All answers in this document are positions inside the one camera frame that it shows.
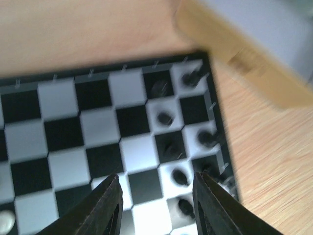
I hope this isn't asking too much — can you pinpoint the black bishop chess piece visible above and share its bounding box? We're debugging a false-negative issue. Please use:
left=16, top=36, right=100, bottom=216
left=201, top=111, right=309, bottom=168
left=197, top=130, right=222, bottom=148

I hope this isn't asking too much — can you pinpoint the gold tin box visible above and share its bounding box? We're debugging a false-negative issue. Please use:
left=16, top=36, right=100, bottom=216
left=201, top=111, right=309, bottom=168
left=175, top=0, right=313, bottom=109

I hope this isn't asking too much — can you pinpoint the black queen chess piece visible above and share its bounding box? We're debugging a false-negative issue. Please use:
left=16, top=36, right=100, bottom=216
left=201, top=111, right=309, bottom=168
left=202, top=164, right=220, bottom=178

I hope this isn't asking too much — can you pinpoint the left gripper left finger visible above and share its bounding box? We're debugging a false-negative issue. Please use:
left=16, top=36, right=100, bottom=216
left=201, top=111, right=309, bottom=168
left=40, top=174, right=123, bottom=235

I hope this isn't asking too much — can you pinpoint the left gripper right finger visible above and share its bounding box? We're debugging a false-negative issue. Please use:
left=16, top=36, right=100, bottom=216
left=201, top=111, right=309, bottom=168
left=193, top=172, right=281, bottom=235

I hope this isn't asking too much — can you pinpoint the black silver chess board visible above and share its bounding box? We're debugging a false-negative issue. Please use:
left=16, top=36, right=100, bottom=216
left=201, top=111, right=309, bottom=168
left=0, top=51, right=238, bottom=235

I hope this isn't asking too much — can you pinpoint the black rook chess piece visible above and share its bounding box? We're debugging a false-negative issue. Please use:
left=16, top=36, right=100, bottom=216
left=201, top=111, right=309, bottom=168
left=181, top=65, right=203, bottom=88

